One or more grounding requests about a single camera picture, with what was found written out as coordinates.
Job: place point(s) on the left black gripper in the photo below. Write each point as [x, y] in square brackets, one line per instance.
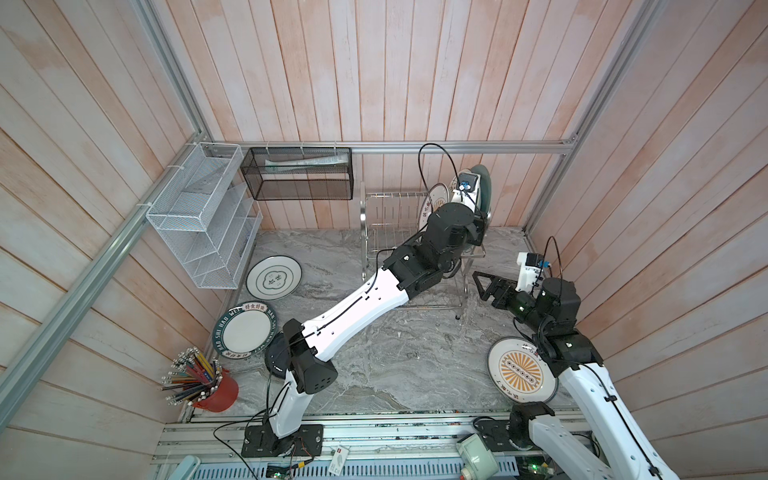
[477, 227]

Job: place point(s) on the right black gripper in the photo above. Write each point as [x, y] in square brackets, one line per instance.
[506, 287]

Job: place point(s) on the grey green plate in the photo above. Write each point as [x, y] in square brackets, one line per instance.
[484, 196]

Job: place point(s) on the orange sunburst plate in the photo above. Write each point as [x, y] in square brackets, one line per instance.
[436, 197]
[519, 372]

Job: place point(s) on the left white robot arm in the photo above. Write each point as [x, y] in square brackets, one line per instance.
[420, 263]

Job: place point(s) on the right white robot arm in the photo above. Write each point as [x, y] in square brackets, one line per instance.
[575, 363]

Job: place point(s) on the white green device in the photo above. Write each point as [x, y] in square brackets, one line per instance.
[479, 463]

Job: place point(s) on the white plate black clover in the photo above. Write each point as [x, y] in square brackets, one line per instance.
[273, 278]

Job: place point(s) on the dark navy plate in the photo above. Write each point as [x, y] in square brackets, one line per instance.
[277, 356]

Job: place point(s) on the green rim lettered plate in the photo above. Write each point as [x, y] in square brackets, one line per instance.
[244, 330]

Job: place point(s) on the red pencil holder cup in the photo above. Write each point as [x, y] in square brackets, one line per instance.
[195, 381]

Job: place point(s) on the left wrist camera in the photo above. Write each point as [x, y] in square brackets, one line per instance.
[465, 189]

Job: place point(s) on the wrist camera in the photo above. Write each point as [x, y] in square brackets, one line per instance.
[531, 268]
[465, 189]

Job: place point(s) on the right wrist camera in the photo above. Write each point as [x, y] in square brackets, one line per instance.
[531, 268]

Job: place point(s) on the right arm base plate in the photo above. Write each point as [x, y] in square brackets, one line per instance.
[498, 436]

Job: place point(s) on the black mesh wall basket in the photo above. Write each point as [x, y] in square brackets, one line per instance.
[299, 173]

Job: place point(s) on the white wire wall shelf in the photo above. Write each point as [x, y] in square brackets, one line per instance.
[207, 218]

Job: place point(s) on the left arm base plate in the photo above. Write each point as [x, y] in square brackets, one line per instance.
[261, 442]

